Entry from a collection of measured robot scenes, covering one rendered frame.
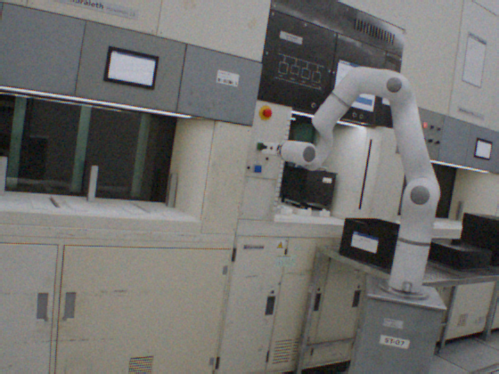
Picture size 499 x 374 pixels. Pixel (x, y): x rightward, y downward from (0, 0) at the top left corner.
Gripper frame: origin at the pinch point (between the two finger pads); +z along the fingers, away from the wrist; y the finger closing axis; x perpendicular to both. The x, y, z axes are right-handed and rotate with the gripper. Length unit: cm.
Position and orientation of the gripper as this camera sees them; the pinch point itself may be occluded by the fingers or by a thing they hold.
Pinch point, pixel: (264, 147)
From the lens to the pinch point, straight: 208.7
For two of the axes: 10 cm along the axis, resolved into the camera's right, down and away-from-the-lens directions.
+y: 8.4, 0.8, 5.3
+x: 1.5, -9.8, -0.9
